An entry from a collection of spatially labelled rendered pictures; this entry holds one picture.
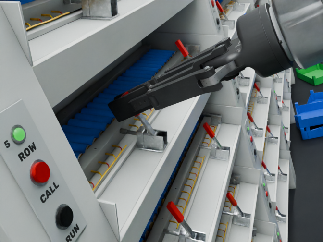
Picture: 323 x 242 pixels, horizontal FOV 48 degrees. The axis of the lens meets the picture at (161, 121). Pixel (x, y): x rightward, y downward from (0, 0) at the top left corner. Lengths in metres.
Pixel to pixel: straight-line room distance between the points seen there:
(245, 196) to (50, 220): 0.75
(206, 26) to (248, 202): 0.46
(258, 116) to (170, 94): 1.00
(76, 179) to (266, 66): 0.22
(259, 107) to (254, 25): 1.08
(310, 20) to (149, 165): 0.26
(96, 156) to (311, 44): 0.28
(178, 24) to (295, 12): 0.54
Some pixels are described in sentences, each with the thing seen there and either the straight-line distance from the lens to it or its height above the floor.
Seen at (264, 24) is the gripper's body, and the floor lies 1.07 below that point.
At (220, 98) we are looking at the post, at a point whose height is 0.82.
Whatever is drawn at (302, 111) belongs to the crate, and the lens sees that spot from 2.44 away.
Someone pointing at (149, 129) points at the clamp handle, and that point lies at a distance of 0.50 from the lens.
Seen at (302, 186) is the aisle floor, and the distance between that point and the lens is 1.93.
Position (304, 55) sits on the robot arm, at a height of 1.03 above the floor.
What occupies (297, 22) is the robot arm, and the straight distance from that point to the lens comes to 0.38.
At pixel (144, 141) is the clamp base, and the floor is 0.95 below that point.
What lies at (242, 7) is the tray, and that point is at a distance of 1.40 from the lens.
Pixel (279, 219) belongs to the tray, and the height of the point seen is 0.19.
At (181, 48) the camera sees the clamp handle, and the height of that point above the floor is 1.00.
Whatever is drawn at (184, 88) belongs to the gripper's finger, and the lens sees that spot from 0.40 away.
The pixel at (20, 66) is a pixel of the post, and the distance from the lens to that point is 0.30.
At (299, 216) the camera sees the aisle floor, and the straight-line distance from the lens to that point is 1.76.
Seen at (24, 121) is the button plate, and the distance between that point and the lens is 0.29.
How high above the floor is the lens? 1.14
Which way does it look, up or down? 21 degrees down
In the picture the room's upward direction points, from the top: 21 degrees counter-clockwise
